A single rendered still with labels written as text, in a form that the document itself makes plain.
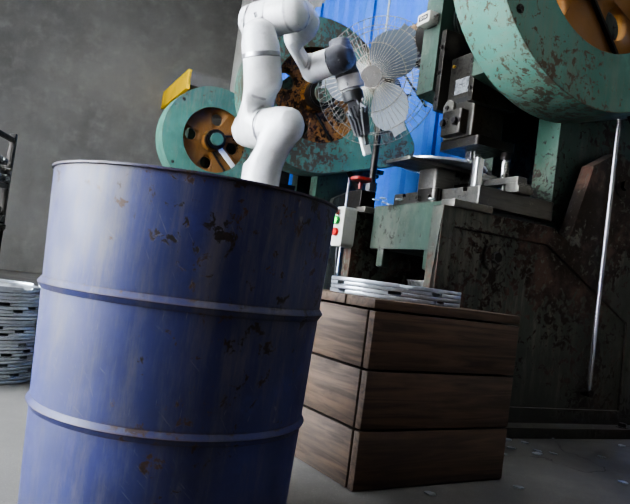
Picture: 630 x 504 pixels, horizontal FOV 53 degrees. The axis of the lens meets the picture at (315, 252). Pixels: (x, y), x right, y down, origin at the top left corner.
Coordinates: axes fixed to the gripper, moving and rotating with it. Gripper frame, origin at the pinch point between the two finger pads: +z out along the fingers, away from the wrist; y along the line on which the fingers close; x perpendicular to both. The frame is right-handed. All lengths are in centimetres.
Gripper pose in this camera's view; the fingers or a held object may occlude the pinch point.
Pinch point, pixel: (365, 145)
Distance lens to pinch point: 233.2
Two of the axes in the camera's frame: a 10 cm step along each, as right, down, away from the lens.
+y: 4.2, 0.2, -9.1
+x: 8.7, -2.9, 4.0
